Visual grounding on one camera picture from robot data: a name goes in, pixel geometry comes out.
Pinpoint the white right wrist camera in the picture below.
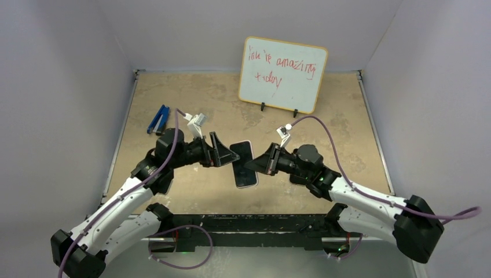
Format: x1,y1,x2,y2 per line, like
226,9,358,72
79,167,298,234
276,123,292,148

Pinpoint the whiteboard with red writing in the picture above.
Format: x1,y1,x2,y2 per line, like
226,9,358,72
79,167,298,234
238,36,328,114

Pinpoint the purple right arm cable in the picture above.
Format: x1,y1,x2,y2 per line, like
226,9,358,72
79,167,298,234
290,115,482,224

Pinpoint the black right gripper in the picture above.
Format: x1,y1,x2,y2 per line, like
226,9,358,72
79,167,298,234
245,143,311,180

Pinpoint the purple phone black screen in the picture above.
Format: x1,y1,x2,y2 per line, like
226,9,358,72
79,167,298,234
229,140,258,189

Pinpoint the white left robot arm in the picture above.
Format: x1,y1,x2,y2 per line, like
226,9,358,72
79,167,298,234
50,128,240,277

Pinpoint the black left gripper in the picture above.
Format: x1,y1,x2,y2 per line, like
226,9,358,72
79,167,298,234
171,132,239,169

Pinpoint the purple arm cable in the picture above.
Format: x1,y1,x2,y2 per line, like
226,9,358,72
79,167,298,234
57,108,193,278
290,115,482,224

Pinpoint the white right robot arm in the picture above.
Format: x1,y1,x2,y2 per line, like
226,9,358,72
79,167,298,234
244,143,444,264

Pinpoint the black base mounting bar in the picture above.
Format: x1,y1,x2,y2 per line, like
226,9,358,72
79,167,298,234
135,213,363,253

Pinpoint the blue and black stapler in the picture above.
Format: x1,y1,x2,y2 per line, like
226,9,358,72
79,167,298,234
146,104,170,136

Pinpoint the silver phone black screen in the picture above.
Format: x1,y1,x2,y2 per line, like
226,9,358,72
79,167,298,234
156,180,173,195

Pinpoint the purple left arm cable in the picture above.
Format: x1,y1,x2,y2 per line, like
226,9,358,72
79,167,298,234
57,108,193,278

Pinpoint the black phone case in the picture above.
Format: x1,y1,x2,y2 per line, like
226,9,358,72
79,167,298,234
289,174,308,185

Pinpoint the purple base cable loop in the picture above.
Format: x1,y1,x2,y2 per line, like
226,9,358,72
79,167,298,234
148,225,213,270

